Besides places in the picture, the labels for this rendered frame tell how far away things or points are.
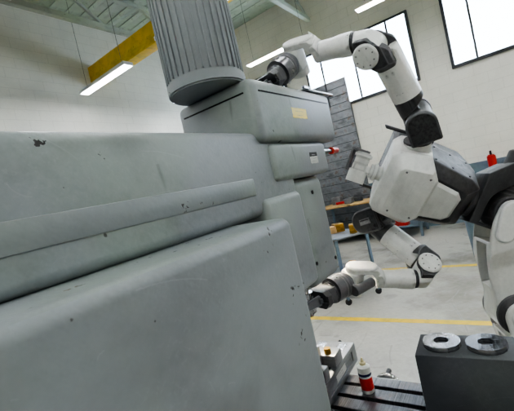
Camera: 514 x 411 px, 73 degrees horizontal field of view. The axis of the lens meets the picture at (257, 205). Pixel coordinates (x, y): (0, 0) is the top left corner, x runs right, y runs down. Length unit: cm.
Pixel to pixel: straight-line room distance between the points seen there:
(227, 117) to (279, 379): 60
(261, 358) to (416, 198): 88
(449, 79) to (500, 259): 731
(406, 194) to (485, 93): 727
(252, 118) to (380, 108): 798
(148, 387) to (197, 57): 68
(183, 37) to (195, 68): 8
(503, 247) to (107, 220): 123
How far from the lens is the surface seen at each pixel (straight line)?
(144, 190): 59
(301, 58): 129
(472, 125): 847
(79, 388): 40
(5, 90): 817
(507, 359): 104
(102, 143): 57
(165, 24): 93
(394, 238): 142
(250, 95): 87
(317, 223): 107
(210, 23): 92
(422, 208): 133
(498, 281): 147
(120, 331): 41
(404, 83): 121
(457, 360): 105
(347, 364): 137
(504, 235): 140
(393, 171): 127
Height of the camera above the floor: 162
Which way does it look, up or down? 2 degrees down
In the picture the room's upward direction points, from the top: 13 degrees counter-clockwise
